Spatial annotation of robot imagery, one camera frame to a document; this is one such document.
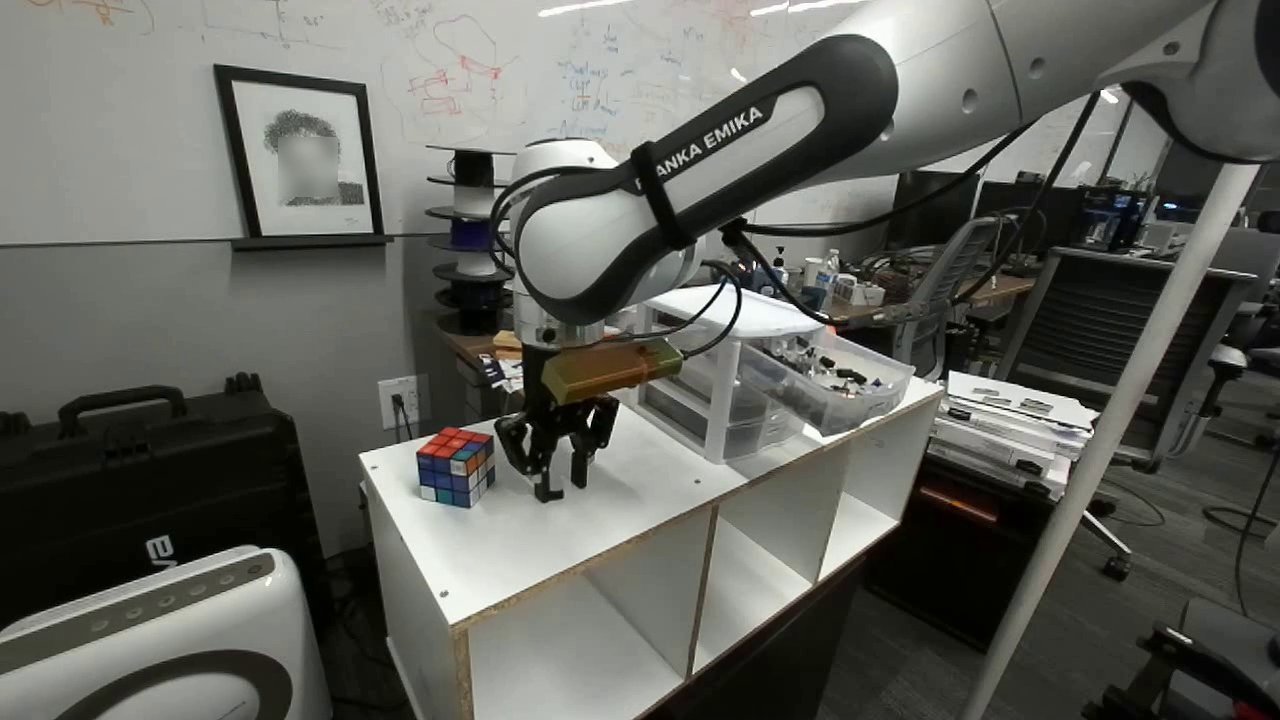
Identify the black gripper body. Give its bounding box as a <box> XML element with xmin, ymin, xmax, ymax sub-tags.
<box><xmin>493</xmin><ymin>340</ymin><xmax>625</xmax><ymax>456</ymax></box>

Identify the clear plastic drawer organizer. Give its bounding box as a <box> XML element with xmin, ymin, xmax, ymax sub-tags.
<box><xmin>631</xmin><ymin>285</ymin><xmax>834</xmax><ymax>470</ymax></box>

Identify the clear plastic open drawer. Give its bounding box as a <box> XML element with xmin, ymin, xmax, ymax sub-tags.
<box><xmin>735</xmin><ymin>333</ymin><xmax>920</xmax><ymax>443</ymax></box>

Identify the white shelf table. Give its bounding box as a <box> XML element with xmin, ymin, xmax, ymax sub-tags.
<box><xmin>357</xmin><ymin>376</ymin><xmax>947</xmax><ymax>720</ymax></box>

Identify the colourful cube box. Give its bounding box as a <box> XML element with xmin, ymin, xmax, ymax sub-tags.
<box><xmin>412</xmin><ymin>425</ymin><xmax>500</xmax><ymax>514</ymax></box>

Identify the wooden desk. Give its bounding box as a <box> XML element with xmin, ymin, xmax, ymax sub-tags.
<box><xmin>441</xmin><ymin>318</ymin><xmax>536</xmax><ymax>420</ymax></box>

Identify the black spool tower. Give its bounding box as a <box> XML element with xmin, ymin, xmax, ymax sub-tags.
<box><xmin>422</xmin><ymin>135</ymin><xmax>519</xmax><ymax>340</ymax></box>

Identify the white bottle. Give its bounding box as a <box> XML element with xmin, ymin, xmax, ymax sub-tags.
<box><xmin>800</xmin><ymin>254</ymin><xmax>844</xmax><ymax>300</ymax></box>

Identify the white rounded appliance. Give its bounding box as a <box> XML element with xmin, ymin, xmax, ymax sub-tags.
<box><xmin>0</xmin><ymin>540</ymin><xmax>335</xmax><ymax>720</ymax></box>

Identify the black framed picture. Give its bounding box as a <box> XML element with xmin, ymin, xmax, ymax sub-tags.
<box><xmin>210</xmin><ymin>59</ymin><xmax>397</xmax><ymax>258</ymax></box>

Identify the grey office chair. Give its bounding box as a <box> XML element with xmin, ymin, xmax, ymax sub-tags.
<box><xmin>888</xmin><ymin>208</ymin><xmax>1065</xmax><ymax>385</ymax></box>

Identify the black hard carrying case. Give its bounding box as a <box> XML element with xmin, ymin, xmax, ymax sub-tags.
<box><xmin>0</xmin><ymin>373</ymin><xmax>325</xmax><ymax>633</ymax></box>

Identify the black computer monitor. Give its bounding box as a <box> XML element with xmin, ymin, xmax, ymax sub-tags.
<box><xmin>885</xmin><ymin>167</ymin><xmax>984</xmax><ymax>254</ymax></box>

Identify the stack of white papers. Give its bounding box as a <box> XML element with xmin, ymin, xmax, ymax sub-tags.
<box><xmin>924</xmin><ymin>368</ymin><xmax>1105</xmax><ymax>494</ymax></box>

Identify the white pole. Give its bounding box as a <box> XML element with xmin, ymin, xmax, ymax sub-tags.
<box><xmin>960</xmin><ymin>158</ymin><xmax>1265</xmax><ymax>720</ymax></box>

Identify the grey metal desk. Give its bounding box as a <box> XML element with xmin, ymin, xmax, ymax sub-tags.
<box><xmin>1051</xmin><ymin>240</ymin><xmax>1265</xmax><ymax>462</ymax></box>

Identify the black stand base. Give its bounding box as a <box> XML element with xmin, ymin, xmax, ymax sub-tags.
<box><xmin>1084</xmin><ymin>621</ymin><xmax>1280</xmax><ymax>720</ymax></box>

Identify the tan wrist camera box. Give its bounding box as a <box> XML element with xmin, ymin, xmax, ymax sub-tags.
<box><xmin>536</xmin><ymin>338</ymin><xmax>688</xmax><ymax>407</ymax></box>

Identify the white wall outlet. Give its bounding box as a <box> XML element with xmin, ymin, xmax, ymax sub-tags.
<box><xmin>376</xmin><ymin>373</ymin><xmax>423</xmax><ymax>436</ymax></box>

